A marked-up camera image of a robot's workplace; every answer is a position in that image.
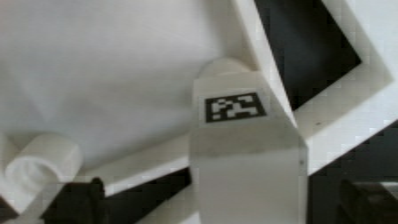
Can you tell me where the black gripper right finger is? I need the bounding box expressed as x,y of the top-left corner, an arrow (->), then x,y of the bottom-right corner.
336,180 -> 398,224

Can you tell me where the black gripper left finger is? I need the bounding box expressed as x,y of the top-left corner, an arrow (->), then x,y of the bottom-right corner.
16,176 -> 112,224

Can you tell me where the white square tabletop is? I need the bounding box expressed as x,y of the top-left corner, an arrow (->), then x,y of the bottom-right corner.
0,0 -> 300,214

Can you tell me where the white U-shaped obstacle wall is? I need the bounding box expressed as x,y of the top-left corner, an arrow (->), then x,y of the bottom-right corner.
132,0 -> 398,224

